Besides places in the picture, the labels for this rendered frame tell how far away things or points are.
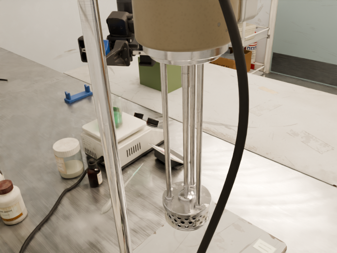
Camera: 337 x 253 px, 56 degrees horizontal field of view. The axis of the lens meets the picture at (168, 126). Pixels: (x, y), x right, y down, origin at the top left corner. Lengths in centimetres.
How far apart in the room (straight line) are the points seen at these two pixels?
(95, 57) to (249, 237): 46
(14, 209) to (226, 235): 41
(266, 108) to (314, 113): 14
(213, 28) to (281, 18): 347
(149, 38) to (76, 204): 49
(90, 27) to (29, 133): 79
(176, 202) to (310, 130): 62
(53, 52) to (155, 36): 208
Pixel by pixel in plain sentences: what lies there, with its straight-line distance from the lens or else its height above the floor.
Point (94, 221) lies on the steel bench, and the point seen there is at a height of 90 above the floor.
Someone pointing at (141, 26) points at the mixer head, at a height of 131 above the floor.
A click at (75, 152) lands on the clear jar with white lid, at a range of 76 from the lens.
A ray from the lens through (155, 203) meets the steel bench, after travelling 69.
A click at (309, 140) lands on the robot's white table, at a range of 94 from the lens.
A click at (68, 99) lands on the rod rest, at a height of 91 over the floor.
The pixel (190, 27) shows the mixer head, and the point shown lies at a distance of 29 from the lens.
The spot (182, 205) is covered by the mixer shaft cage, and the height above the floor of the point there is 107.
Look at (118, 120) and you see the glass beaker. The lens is 77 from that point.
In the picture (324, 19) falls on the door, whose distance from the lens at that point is 359.
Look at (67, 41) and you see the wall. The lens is 241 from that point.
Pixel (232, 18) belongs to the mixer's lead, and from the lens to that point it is 21.
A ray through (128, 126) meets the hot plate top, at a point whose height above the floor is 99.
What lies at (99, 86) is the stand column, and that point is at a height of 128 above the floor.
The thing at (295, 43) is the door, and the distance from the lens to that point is 374.
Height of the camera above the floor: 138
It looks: 30 degrees down
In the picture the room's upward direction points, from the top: 2 degrees counter-clockwise
